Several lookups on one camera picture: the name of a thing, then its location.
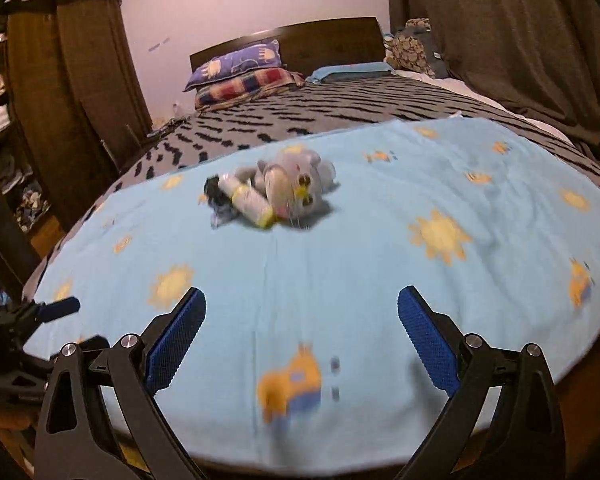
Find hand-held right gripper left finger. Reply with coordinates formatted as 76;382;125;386
34;287;208;480

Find grey black striped blanket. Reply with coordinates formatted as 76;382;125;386
86;74;600;222

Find yellow lotion bottle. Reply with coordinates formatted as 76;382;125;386
217;172;277;229

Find black hair claw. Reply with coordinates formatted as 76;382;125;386
202;175;242;229

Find dark wooden wardrobe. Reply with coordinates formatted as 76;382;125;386
0;0;154;261

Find dark wooden headboard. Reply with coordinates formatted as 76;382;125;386
189;17;386;80

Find patterned backpack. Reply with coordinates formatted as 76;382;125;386
384;18;449;79

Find grey plush doll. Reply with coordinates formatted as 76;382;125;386
252;146;341;231

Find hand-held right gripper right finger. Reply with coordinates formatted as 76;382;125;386
397;285;566;480

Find purple printed pillow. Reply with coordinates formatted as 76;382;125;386
182;40;284;93

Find light blue pillow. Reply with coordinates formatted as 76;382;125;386
306;62;396;84

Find patterned crumpled clothes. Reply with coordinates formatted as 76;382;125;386
15;182;51;233

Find light blue printed sheet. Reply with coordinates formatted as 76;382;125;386
22;117;600;465

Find person's left hand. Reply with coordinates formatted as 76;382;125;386
0;400;37;432

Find grey curtain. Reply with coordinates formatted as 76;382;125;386
385;0;600;183

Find white bed sheet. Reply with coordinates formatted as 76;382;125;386
395;68;573;137

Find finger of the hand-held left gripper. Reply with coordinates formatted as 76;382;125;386
0;296;81;332
50;335;112;361

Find red blue plaid pillow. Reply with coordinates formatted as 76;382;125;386
195;67;306;110

